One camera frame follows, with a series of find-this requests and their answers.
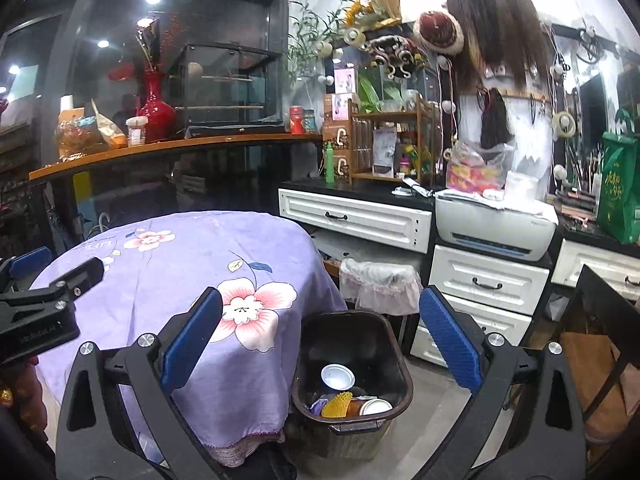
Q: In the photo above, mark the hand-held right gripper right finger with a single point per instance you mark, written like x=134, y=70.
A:
x=450, y=340

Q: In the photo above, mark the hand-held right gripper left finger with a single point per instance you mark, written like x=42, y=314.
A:
x=192, y=340

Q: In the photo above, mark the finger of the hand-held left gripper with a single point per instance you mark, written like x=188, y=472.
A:
x=70, y=282
x=30, y=262

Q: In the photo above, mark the black trash bin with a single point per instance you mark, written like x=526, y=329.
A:
x=350, y=330

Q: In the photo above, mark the white drawer unit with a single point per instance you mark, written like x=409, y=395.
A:
x=485, y=280

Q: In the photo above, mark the purple floral tablecloth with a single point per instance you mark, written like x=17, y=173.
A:
x=150, y=285

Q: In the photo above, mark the small bin with white liner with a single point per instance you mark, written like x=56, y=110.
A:
x=380, y=285

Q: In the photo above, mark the white printer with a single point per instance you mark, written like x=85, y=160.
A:
x=495, y=225

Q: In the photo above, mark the gold glass bowl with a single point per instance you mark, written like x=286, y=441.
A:
x=75, y=137

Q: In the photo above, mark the black chair brown cushion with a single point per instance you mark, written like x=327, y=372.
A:
x=600, y=360

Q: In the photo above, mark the paper snack bag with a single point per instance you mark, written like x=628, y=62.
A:
x=110, y=132

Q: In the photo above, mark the white black handheld tool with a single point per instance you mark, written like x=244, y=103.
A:
x=412, y=189

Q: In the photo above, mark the long white drawer cabinet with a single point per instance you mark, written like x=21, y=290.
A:
x=350, y=220

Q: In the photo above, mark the orange box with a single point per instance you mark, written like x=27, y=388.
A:
x=77, y=112

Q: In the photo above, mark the jar with white lid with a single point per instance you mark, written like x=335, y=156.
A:
x=137, y=132

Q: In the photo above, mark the white cup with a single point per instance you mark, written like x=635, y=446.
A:
x=67, y=102

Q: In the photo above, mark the white plastic container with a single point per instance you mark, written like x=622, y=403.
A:
x=521, y=186

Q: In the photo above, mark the white side drawer cabinet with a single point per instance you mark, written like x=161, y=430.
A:
x=600, y=260

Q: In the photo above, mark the clear plastic bag pink contents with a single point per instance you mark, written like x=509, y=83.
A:
x=475, y=170

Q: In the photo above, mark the curved wooden counter shelf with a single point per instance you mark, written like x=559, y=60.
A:
x=175, y=145

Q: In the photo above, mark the red vase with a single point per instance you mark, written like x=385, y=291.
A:
x=156, y=110

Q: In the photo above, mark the pile of makeup brushes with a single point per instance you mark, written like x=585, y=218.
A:
x=577, y=195

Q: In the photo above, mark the white black pouch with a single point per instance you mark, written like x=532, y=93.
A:
x=385, y=152

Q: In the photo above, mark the brown box hook print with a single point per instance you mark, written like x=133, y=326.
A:
x=342, y=166
x=337, y=135

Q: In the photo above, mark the green bottle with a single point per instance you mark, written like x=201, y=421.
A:
x=330, y=162

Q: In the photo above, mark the dark hair bundle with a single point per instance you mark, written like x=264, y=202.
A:
x=496, y=120

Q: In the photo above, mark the green tote bag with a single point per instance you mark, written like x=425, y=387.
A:
x=620, y=185

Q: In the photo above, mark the wooden shelf rack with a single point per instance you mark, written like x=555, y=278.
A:
x=390, y=116

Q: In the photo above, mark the red tin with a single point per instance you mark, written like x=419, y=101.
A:
x=296, y=120

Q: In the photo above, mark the small teal jar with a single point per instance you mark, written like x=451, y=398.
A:
x=309, y=121

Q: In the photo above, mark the dried flower stems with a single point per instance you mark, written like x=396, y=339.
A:
x=150, y=45

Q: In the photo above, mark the glass display case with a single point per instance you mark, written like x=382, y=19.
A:
x=225, y=85

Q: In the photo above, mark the brown box photo print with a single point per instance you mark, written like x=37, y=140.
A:
x=340, y=107

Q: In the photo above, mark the green leaves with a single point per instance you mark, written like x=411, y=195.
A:
x=372, y=94

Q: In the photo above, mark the pink photo card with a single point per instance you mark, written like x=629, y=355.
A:
x=345, y=81

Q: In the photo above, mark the ornate dark red headdress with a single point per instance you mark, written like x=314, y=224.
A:
x=395, y=55

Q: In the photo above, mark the red fur-trimmed hat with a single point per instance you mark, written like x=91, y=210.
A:
x=439, y=32

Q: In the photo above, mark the hanging brown hair extensions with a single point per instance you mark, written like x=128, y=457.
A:
x=495, y=35

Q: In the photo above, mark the green bamboo branches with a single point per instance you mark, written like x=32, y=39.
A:
x=310, y=40

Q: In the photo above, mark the sunflower bouquet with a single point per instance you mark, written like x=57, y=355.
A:
x=372, y=7

